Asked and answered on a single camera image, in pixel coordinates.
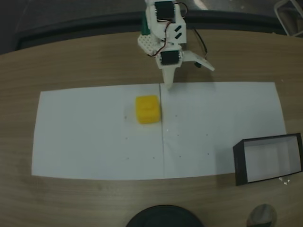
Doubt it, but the dark cardboard box white inside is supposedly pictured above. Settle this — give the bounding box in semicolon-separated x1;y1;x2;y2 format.
232;132;303;187

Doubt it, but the white paper sheet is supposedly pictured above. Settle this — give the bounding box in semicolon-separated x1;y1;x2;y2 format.
160;81;287;178
32;84;164;181

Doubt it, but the white frame chair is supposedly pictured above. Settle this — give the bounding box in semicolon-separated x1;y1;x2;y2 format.
274;0;303;37

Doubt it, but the black camera cable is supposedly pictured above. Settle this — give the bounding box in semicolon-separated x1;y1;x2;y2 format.
191;28;209;69

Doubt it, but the yellow cube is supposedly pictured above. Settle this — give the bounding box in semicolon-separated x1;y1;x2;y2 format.
135;94;160;125

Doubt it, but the round table cable hole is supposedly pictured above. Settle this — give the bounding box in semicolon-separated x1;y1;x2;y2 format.
246;203;277;227

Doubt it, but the black round stand base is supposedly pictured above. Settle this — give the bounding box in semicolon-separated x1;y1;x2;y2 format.
125;205;204;227

